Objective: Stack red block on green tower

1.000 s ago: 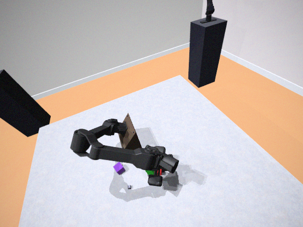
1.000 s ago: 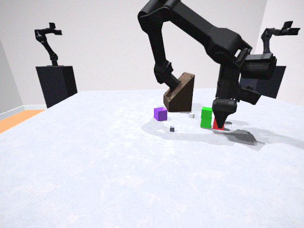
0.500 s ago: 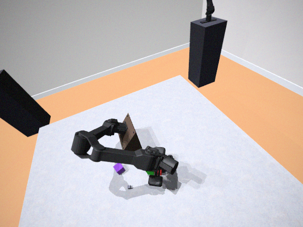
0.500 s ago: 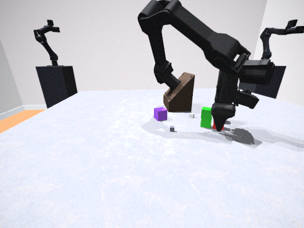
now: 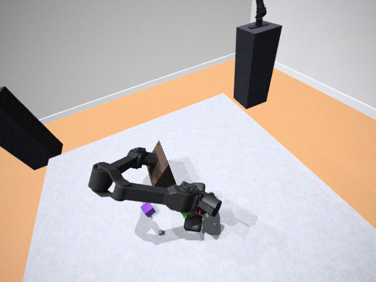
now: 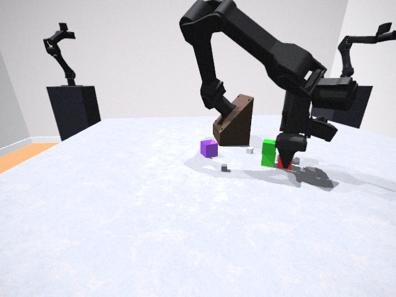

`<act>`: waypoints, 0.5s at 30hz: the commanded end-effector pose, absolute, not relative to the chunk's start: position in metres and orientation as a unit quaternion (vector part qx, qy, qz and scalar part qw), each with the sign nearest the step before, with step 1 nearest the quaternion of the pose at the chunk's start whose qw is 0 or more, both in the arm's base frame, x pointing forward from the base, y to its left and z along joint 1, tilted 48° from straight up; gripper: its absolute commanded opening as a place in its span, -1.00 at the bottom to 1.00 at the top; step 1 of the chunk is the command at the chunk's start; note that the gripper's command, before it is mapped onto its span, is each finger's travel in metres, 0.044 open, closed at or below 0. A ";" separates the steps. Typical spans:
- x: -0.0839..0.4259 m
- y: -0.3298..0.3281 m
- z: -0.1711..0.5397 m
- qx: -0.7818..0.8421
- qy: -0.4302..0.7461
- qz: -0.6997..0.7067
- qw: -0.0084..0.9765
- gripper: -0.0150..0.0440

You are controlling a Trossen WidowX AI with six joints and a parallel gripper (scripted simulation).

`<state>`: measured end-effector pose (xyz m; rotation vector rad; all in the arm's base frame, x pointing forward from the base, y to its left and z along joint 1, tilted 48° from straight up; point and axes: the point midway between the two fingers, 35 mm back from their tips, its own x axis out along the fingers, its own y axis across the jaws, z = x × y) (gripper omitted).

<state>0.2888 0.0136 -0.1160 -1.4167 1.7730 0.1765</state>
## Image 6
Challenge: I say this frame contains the red block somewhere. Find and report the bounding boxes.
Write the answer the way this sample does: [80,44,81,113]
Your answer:
[277,155,293,170]

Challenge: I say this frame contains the green block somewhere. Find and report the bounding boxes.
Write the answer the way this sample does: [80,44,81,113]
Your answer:
[261,139,276,156]
[260,152,276,167]

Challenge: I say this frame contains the purple cube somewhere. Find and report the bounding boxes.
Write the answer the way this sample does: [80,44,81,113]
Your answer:
[200,140,218,158]

